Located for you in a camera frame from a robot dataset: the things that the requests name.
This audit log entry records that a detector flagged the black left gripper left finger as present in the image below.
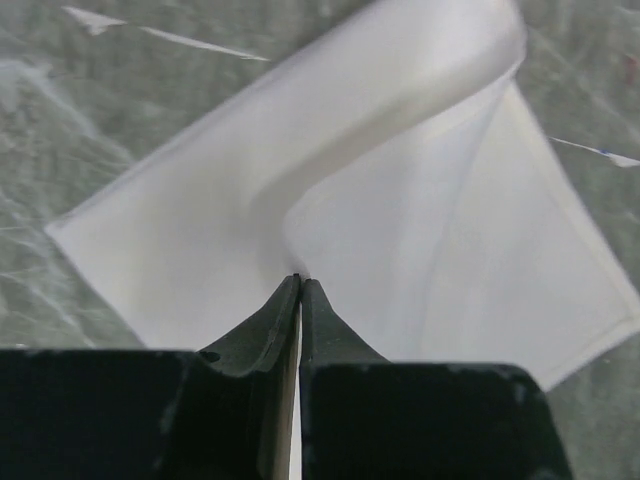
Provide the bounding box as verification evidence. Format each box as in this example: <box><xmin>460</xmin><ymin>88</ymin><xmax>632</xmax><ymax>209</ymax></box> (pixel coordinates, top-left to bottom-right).
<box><xmin>1</xmin><ymin>276</ymin><xmax>301</xmax><ymax>479</ymax></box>

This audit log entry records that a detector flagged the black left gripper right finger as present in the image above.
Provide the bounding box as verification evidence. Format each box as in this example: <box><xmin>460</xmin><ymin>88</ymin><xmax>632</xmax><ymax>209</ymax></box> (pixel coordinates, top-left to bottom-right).
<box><xmin>299</xmin><ymin>280</ymin><xmax>572</xmax><ymax>479</ymax></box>

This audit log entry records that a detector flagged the white cloth napkin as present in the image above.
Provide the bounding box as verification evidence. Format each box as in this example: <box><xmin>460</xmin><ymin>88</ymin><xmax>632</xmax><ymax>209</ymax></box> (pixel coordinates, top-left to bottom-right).
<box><xmin>47</xmin><ymin>1</ymin><xmax>639</xmax><ymax>388</ymax></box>

